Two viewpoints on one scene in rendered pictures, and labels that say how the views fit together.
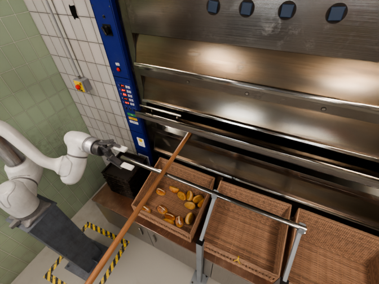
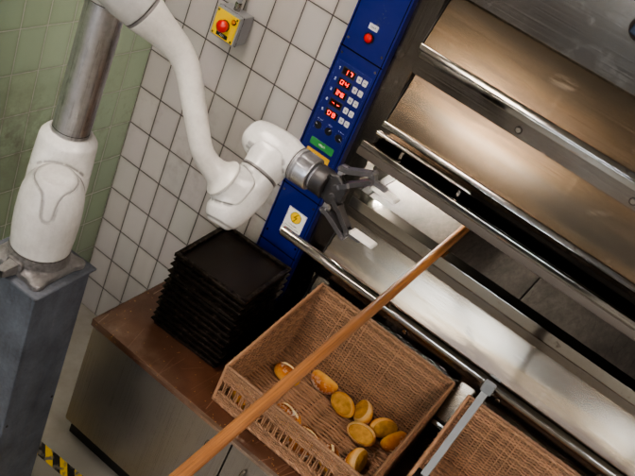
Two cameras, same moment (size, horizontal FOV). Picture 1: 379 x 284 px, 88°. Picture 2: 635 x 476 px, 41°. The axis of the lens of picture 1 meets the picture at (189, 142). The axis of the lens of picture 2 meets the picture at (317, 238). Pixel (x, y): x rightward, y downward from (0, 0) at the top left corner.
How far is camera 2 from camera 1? 1.30 m
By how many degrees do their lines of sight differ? 13
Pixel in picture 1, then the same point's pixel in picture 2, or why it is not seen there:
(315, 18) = not seen: outside the picture
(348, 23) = not seen: outside the picture
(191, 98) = (506, 166)
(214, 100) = (556, 190)
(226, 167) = (501, 361)
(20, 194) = (79, 204)
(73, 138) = (276, 138)
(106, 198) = (134, 332)
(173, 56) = (517, 71)
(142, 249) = not seen: outside the picture
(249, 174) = (550, 396)
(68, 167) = (246, 188)
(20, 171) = (76, 156)
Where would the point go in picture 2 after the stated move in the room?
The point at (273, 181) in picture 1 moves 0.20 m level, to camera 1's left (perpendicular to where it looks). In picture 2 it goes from (603, 429) to (542, 406)
